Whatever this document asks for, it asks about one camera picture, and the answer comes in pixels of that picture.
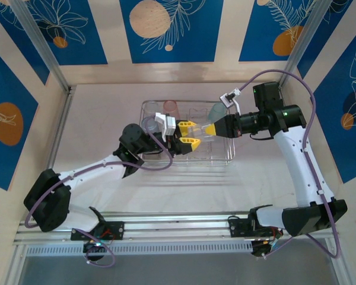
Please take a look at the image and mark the chrome wire dish rack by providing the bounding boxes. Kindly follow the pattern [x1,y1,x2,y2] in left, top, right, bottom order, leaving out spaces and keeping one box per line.
[139,100,237,164]

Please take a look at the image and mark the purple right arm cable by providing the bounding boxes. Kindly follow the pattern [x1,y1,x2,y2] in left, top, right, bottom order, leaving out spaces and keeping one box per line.
[239,69,342,259]

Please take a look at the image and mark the pink translucent cup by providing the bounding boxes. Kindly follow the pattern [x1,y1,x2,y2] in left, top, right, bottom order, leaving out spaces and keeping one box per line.
[162,100,179,118]

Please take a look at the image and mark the small electronics board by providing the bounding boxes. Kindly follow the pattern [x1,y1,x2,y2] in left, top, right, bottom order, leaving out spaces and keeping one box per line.
[82,240,107,262]
[250,230,284,258]

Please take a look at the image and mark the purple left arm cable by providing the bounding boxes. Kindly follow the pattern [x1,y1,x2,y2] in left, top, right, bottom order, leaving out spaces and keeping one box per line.
[25,115,174,267]

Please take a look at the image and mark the blue floral wall panel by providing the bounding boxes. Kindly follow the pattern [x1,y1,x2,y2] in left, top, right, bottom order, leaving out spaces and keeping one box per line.
[0,5,50,86]
[119,0,225,64]
[296,0,354,80]
[0,43,39,191]
[310,28,356,184]
[239,0,319,62]
[25,0,109,67]

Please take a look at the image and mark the grey slotted cable duct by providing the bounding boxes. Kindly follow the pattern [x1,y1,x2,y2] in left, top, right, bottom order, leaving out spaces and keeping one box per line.
[26,240,255,257]

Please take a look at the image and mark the red wire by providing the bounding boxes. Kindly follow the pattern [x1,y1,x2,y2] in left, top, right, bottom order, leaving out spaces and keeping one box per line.
[101,227,117,240]

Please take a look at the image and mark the tall clear cup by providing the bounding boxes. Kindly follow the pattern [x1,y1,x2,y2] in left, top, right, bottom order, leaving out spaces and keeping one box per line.
[142,100,160,119]

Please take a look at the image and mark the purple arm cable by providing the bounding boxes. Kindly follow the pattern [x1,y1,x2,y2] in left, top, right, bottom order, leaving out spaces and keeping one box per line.
[239,69,342,259]
[25,115,174,267]

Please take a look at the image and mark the aluminium frame post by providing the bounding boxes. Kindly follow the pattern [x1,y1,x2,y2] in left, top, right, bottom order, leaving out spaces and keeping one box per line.
[276,0,335,90]
[9,0,74,95]

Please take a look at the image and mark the blue tinted cup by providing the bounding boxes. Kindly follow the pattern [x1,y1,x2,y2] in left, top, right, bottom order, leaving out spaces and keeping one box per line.
[141,117,160,134]

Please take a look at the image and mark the small clear faceted cup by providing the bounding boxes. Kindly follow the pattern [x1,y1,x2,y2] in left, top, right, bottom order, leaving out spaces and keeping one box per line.
[187,123,216,144]

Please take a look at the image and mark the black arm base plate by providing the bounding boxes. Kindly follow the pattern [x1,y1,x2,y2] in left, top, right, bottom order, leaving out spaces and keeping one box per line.
[227,218,256,238]
[70,221,125,242]

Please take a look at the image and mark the teal translucent cup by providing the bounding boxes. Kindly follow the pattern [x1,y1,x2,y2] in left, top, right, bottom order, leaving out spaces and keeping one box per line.
[207,102,228,119]

